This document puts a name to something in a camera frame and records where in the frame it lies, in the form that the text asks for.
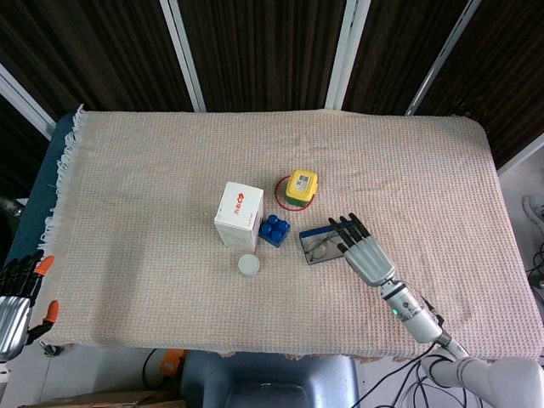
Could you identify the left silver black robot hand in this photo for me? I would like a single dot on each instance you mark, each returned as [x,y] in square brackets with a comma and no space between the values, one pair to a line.
[13,323]

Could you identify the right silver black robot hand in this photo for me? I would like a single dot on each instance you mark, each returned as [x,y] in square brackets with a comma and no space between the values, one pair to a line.
[370,261]

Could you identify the thin metal eyeglasses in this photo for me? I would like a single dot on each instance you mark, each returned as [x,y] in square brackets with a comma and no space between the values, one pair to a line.
[316,245]

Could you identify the blue glasses case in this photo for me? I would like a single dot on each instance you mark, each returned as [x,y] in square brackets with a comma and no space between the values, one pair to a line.
[307,234]

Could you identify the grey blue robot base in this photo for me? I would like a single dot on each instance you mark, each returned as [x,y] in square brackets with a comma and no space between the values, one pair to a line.
[272,382]

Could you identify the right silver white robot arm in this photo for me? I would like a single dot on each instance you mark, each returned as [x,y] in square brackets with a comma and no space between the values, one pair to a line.
[416,319]

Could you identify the yellow-lidded green container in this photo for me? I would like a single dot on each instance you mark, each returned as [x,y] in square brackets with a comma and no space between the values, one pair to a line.
[302,183]

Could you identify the white cardboard box red logo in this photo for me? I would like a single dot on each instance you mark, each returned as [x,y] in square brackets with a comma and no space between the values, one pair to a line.
[238,208]

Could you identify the black caster wheel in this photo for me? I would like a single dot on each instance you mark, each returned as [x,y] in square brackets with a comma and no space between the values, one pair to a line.
[52,348]

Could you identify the blue toy building brick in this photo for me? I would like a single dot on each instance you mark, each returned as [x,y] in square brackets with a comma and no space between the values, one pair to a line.
[274,231]

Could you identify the beige woven tablecloth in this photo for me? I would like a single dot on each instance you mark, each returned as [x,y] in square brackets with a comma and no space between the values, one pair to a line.
[149,255]

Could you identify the orange device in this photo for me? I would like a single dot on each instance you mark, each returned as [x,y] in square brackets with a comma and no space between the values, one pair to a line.
[172,363]

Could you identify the white shoe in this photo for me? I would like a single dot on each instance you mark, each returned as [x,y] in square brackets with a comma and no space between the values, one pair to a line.
[534,212]

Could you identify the white metal frame post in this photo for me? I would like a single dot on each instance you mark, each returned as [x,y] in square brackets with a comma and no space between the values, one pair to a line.
[346,55]
[442,59]
[25,100]
[185,55]

